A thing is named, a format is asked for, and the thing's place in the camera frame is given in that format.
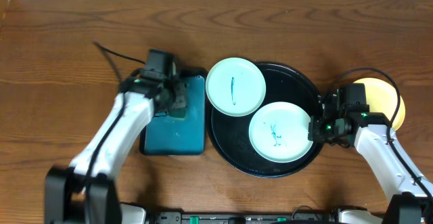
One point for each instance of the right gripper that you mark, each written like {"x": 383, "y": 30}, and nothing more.
{"x": 315, "y": 135}

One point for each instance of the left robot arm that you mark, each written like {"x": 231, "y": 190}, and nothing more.
{"x": 85, "y": 192}

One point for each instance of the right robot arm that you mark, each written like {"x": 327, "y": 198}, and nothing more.
{"x": 408, "y": 192}

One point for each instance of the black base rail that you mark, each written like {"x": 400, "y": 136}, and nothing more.
{"x": 173, "y": 217}

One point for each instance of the green yellow sponge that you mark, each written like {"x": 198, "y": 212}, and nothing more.
{"x": 178, "y": 114}

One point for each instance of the black rectangular tray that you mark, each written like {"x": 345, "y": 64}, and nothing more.
{"x": 199, "y": 149}

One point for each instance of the yellow plate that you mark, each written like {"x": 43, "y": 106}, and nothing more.
{"x": 381, "y": 97}

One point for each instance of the round black tray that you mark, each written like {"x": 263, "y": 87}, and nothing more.
{"x": 229, "y": 134}

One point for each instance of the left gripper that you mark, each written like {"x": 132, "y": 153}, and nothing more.
{"x": 177, "y": 97}

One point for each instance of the light green plate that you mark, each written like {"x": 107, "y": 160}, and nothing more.
{"x": 279, "y": 132}

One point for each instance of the teal tray liner mat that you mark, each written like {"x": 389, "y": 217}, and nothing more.
{"x": 189, "y": 132}

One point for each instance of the light blue plate left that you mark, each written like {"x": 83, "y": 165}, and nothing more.
{"x": 235, "y": 87}

